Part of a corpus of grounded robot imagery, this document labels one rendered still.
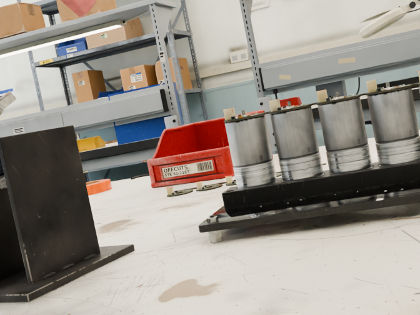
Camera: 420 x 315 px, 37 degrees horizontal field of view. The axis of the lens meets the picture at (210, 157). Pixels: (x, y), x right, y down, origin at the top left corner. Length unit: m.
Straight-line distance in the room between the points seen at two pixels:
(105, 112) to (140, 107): 0.18
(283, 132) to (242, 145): 0.03
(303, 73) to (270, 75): 0.14
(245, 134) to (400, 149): 0.09
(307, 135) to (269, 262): 0.11
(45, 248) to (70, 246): 0.02
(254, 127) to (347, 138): 0.05
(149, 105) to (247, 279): 2.59
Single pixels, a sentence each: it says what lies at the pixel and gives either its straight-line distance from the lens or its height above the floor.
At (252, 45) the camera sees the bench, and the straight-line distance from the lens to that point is 2.72.
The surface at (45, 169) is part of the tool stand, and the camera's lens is 0.33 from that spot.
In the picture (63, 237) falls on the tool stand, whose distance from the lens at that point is 0.34.
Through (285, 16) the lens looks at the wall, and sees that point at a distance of 4.83.
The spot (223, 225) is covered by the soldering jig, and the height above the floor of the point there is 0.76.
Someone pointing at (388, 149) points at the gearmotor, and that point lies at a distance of 0.35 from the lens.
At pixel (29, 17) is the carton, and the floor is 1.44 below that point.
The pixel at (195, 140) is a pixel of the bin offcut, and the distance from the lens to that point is 0.77.
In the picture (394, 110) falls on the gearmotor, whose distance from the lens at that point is 0.35.
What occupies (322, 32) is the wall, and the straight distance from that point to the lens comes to 4.78.
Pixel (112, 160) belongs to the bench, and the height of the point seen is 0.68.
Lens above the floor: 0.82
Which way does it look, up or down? 4 degrees down
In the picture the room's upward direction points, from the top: 11 degrees counter-clockwise
